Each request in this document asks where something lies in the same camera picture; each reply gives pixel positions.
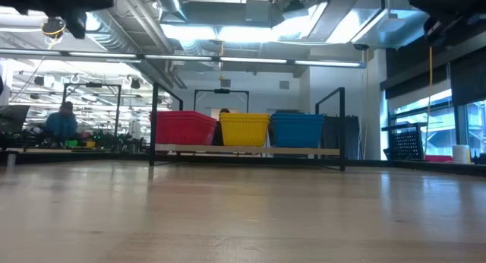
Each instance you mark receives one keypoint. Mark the red flat object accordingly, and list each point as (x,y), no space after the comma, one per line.
(438,159)

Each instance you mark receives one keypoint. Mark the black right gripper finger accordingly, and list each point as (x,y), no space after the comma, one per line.
(434,27)

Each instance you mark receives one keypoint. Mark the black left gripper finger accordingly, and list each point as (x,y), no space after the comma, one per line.
(77,23)

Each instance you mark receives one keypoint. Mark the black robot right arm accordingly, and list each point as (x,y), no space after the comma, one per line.
(471,4)

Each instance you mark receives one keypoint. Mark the long ceiling light strip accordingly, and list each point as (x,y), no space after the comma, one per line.
(178,57)

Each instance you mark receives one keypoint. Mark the blue plastic basket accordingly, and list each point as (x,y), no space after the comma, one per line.
(296,115)
(296,119)
(296,135)

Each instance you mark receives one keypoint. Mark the dark grey curtain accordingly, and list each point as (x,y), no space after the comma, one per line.
(339,137)

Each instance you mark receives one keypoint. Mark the black metal rig frame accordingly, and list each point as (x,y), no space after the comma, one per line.
(64,103)

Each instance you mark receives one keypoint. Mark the dark monitor screen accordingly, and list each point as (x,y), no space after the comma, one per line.
(13,116)

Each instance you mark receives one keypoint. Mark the small green object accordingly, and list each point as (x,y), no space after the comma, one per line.
(71,143)

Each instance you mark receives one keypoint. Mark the small yellow object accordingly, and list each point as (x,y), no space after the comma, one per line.
(90,144)

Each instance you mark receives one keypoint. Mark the white paper roll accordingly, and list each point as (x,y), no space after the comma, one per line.
(461,154)

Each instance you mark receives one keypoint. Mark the grey wall vent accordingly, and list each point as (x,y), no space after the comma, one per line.
(225,83)
(284,84)

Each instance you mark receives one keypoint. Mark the black metal wooden shelf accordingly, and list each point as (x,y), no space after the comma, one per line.
(247,150)

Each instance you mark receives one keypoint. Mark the black rig frame with camera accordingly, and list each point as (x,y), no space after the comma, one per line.
(222,91)

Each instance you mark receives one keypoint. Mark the person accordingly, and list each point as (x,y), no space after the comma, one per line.
(225,111)
(62,124)

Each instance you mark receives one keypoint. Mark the black perforated cart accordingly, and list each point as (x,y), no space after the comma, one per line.
(406,143)

